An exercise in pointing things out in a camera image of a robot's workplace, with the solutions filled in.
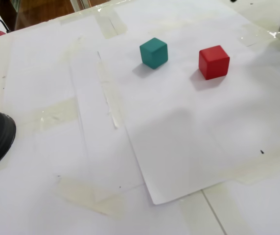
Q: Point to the large white paper underlay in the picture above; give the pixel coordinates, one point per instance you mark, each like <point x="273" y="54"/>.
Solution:
<point x="44" y="159"/>

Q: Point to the teal blue cube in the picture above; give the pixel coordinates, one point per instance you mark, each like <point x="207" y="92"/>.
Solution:
<point x="154" y="56"/>

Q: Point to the red cube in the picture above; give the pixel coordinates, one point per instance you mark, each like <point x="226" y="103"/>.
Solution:
<point x="213" y="66"/>

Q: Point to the white paper sheet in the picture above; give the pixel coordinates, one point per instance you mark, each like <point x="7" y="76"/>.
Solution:
<point x="179" y="147"/>

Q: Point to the beige masking tape strip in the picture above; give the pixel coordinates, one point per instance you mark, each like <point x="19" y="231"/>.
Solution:
<point x="110" y="102"/>
<point x="88" y="195"/>
<point x="56" y="115"/>
<point x="252" y="173"/>
<point x="110" y="27"/>

